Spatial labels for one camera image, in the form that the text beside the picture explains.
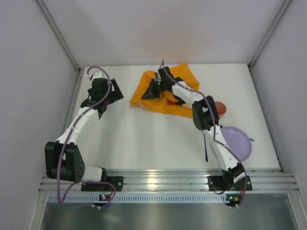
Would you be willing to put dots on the pink plastic cup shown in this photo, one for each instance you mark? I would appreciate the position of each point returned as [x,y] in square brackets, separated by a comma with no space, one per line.
[221,108]

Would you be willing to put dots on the orange Mickey Mouse cloth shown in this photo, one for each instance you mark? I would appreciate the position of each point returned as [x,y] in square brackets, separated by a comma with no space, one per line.
[162,105]

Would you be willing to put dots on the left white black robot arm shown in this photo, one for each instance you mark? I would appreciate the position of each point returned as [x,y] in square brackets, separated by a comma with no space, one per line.
[63,157]

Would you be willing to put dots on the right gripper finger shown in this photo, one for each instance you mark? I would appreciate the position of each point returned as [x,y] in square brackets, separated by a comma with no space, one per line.
[166,94]
[152,91]

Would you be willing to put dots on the slotted grey cable duct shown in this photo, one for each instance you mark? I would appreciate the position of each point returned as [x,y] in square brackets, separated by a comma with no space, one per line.
[152,198]

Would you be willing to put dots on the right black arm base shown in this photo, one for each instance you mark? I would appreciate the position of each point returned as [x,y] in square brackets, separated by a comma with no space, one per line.
[218,184]

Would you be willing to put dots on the lilac plastic plate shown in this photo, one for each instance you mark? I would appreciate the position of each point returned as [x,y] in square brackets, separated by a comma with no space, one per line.
[238,142]

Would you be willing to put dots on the aluminium mounting rail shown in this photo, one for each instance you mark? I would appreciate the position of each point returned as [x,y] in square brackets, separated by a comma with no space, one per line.
[263,181]

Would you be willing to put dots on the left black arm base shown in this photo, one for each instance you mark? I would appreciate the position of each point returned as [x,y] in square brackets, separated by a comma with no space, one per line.
[112,183]

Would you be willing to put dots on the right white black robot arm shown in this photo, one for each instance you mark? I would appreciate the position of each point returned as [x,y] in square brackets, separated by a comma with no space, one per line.
[205,118]

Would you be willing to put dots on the blue plastic fork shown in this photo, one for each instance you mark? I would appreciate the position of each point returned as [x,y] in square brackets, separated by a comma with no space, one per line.
[205,146]

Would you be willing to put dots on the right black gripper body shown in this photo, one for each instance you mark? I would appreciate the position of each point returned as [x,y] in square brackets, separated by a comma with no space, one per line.
[156,89]

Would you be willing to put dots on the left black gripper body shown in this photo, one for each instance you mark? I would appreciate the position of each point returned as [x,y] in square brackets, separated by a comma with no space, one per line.
[111,93]

